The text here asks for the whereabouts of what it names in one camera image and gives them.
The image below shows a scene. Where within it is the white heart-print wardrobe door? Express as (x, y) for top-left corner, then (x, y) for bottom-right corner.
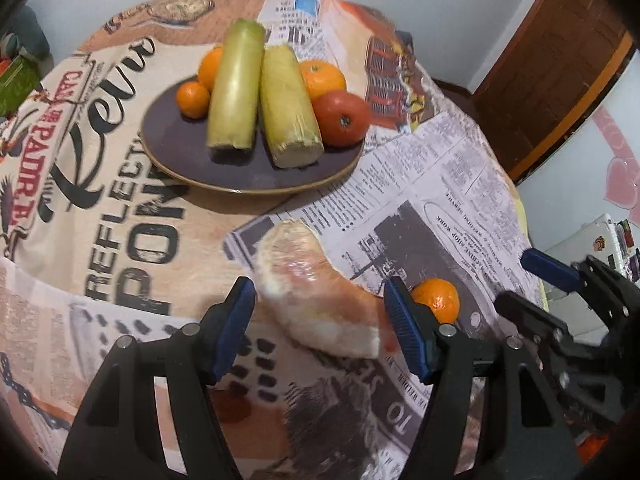
(515, 45), (640, 261)

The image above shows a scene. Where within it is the red tomato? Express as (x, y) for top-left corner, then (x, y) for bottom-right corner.
(313, 90), (372, 148)

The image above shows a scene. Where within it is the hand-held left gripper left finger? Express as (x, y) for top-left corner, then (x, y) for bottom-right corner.
(57, 276), (258, 480)

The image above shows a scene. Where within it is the newspaper print tablecloth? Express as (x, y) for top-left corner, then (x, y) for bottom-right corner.
(0, 0), (548, 480)

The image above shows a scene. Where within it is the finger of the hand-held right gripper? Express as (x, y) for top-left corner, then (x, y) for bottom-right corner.
(520, 248), (640, 323)
(494, 290), (576, 356)

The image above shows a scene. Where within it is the dark purple plate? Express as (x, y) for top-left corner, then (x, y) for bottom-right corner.
(139, 80), (366, 194)

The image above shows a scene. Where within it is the pomelo wedge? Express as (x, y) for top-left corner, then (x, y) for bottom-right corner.
(253, 220), (401, 360)

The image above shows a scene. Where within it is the grey curved pillow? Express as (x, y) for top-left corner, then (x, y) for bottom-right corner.
(10, 5), (53, 61)

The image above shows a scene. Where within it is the green patterned bag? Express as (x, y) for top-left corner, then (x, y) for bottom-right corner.
(0, 47), (43, 116)

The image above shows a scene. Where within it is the large orange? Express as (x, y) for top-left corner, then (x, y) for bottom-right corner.
(197, 45), (224, 93)
(298, 59), (347, 102)

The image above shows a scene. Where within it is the small tangerine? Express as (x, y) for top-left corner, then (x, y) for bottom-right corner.
(176, 81), (211, 120)
(411, 278), (461, 325)

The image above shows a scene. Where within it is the corn cob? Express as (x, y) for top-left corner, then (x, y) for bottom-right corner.
(207, 18), (267, 151)
(259, 44), (325, 169)

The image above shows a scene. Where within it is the brown wooden door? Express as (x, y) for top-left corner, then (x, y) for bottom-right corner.
(470, 0), (636, 183)

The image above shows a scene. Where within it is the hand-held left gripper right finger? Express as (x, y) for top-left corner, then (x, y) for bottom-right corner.
(382, 275), (583, 480)

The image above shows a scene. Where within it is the white sticker-covered box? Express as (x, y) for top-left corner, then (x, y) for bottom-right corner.
(542, 212), (640, 306)

